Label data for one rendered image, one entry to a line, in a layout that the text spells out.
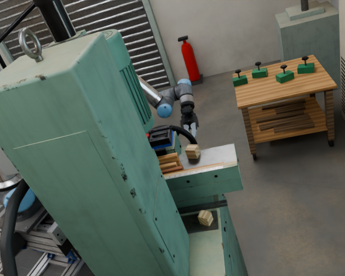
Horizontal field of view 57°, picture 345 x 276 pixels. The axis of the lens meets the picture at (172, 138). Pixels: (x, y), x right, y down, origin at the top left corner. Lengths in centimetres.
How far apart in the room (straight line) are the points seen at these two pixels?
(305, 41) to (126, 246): 263
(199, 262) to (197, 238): 9
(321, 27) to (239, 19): 120
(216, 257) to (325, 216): 122
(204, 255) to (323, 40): 245
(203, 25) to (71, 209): 347
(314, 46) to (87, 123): 273
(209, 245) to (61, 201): 53
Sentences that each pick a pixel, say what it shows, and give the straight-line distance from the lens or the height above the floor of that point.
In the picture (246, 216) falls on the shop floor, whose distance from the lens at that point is 221.
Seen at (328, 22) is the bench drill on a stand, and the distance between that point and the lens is 312.
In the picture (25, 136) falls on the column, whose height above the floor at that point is 142.
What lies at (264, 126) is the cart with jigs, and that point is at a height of 20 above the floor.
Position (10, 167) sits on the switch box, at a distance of 78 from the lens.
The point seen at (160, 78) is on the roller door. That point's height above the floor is 14.
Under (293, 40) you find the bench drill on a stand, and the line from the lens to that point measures 310.
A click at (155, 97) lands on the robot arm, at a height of 102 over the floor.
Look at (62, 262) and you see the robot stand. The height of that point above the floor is 21.
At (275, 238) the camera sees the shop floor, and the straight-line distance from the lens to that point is 208.
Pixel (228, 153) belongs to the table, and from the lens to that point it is 124.
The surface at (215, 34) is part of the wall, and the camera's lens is 405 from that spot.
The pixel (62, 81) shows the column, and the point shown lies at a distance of 57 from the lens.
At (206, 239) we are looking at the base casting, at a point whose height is 80.
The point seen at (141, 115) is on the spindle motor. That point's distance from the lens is 98.
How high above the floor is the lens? 165
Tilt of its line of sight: 31 degrees down
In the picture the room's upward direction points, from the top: 20 degrees counter-clockwise
